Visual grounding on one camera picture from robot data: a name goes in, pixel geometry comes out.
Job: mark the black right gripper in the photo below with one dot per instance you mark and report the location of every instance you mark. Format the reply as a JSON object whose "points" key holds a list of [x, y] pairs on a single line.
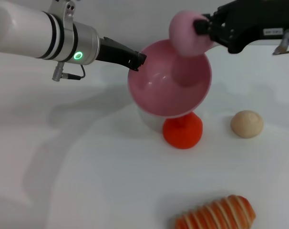
{"points": [[249, 19]]}

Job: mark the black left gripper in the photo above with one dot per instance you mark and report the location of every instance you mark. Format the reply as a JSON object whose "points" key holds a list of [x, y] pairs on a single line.
{"points": [[111, 51]]}

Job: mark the pink toy peach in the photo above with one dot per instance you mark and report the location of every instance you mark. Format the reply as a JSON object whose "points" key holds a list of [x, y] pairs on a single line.
{"points": [[182, 35]]}

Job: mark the pink plastic bowl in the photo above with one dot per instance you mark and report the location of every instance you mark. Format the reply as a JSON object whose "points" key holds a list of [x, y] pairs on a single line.
{"points": [[156, 100]]}

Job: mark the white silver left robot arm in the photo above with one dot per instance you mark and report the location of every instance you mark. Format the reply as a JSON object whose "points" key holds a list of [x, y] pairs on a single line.
{"points": [[27, 31]]}

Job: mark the orange toy pear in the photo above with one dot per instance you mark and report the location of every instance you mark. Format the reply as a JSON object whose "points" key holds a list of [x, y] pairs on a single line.
{"points": [[182, 136]]}

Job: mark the beige toy bun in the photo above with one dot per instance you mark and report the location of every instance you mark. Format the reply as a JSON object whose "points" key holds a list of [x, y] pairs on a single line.
{"points": [[247, 124]]}

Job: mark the orange white striped toy bread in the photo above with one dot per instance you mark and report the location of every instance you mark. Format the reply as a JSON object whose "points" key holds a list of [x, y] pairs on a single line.
{"points": [[218, 214]]}

